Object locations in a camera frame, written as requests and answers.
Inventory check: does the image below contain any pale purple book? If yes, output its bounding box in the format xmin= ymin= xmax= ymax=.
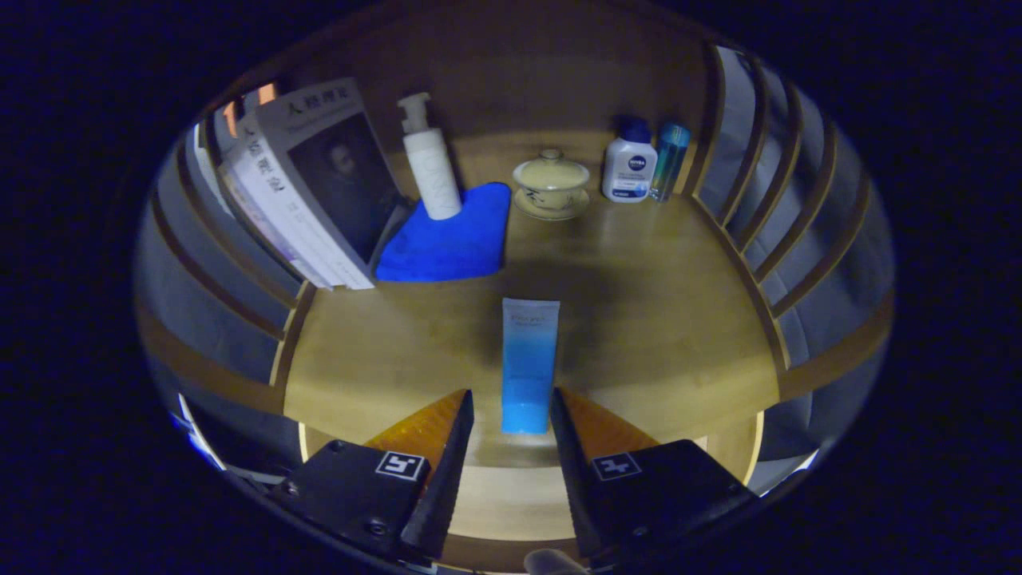
xmin=216 ymin=156 xmax=332 ymax=290

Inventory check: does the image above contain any white spine book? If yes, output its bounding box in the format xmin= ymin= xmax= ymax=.
xmin=220 ymin=112 xmax=372 ymax=290

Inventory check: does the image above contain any slim teal bottle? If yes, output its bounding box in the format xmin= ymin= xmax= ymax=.
xmin=649 ymin=122 xmax=692 ymax=203

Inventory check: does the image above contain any white pump bottle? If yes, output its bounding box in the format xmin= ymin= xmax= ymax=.
xmin=397 ymin=92 xmax=464 ymax=221

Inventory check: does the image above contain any wooden cabinet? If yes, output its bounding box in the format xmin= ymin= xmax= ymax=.
xmin=136 ymin=24 xmax=895 ymax=572

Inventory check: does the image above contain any blue folded cloth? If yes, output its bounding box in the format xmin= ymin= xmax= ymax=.
xmin=375 ymin=182 xmax=513 ymax=283

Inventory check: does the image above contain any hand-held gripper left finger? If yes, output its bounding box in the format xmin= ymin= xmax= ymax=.
xmin=267 ymin=389 xmax=476 ymax=561

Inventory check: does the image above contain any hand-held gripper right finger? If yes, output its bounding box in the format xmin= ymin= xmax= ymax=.
xmin=549 ymin=387 xmax=759 ymax=560

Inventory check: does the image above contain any dark cover book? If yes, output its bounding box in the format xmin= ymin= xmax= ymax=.
xmin=255 ymin=77 xmax=412 ymax=290

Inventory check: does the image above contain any beige lidded ceramic teacup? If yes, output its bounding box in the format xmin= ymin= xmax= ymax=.
xmin=512 ymin=148 xmax=592 ymax=222

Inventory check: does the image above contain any wooden countertop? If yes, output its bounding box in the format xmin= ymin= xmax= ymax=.
xmin=283 ymin=132 xmax=782 ymax=468

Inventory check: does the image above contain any white lotion bottle blue cap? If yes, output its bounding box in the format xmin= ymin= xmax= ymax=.
xmin=601 ymin=117 xmax=659 ymax=204

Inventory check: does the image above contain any blue cosmetic tube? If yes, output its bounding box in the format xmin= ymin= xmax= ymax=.
xmin=501 ymin=298 xmax=561 ymax=436

